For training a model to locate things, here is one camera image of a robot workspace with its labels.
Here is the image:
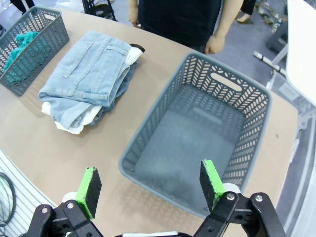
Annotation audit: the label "large white side table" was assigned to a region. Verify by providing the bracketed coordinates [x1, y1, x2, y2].
[253, 0, 316, 107]

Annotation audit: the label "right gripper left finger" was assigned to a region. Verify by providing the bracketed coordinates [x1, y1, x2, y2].
[28, 167, 102, 237]

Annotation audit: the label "thin black coiled cable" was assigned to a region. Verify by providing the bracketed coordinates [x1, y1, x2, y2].
[0, 172, 17, 227]

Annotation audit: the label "light blue denim jeans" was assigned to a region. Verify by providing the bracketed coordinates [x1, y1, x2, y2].
[39, 30, 131, 130]

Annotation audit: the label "person in black t-shirt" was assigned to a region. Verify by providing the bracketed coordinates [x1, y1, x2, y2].
[137, 0, 224, 47]

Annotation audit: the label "white garment with black trim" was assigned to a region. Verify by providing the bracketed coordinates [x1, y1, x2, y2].
[41, 43, 146, 135]

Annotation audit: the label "person's right hand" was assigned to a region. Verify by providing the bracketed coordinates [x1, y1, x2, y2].
[128, 13, 141, 27]

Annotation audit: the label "black camera tripod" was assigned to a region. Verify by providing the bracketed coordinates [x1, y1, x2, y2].
[81, 0, 117, 22]

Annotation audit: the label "white ribbed base plate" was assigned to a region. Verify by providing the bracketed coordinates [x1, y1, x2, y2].
[0, 149, 57, 237]

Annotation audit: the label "person's right forearm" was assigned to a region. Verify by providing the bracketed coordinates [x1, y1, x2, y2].
[128, 0, 139, 15]

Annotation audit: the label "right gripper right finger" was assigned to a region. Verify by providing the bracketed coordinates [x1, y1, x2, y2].
[195, 159, 287, 237]

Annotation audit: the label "teal green top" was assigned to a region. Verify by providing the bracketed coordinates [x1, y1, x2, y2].
[3, 31, 40, 75]

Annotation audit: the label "grey plastic woven basket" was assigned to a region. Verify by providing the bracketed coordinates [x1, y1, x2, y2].
[0, 6, 71, 97]
[118, 51, 273, 219]

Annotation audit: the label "person's left forearm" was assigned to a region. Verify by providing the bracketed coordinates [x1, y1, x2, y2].
[209, 0, 244, 40]

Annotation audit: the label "person's left hand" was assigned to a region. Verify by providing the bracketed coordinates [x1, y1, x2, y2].
[204, 34, 227, 55]

